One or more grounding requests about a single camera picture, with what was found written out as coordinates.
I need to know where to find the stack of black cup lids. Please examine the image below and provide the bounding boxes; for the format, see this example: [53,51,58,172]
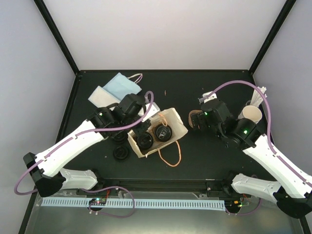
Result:
[111,132,127,144]

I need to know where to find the right controller circuit board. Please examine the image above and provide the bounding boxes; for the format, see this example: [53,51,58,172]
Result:
[224,200,250,208]

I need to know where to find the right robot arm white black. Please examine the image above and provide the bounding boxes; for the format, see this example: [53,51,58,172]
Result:
[189,98,312,218]

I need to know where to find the black frame post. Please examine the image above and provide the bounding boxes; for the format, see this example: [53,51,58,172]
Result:
[249,0,297,75]
[33,0,80,75]

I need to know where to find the light blue paper bag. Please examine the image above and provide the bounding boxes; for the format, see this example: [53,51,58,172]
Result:
[88,73,143,108]

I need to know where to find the light blue slotted cable duct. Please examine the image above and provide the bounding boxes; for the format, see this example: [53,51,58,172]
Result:
[41,197,226,211]

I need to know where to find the controller circuit board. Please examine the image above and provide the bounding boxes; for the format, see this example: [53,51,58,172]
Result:
[89,198,107,207]
[224,200,250,208]

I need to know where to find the black cup lid single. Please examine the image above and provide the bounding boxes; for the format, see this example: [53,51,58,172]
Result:
[113,146,129,162]

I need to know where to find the left controller circuit board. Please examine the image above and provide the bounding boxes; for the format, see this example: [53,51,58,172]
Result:
[89,198,107,207]

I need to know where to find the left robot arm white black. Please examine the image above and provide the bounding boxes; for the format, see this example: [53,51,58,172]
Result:
[23,91,154,197]

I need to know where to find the beige paper bag with handles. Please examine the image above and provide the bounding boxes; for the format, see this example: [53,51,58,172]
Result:
[128,108,188,167]

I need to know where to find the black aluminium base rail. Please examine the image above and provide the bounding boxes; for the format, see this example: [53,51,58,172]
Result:
[90,179,242,197]

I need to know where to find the white paper cup single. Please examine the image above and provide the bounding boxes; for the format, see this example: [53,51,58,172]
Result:
[154,125,172,142]

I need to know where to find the stack of white paper cups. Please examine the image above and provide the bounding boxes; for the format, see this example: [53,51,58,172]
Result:
[238,105,263,124]

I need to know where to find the left black frame post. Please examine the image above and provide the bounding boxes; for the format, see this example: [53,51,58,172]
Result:
[33,0,80,75]

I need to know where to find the brown cardboard cup carrier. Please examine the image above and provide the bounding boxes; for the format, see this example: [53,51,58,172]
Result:
[188,110,202,129]

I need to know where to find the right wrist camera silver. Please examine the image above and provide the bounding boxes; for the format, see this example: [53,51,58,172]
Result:
[198,91,217,104]

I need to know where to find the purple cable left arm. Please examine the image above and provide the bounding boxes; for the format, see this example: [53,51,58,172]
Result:
[14,91,155,195]

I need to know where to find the right black frame post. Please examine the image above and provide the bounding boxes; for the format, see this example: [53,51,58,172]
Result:
[249,0,297,75]

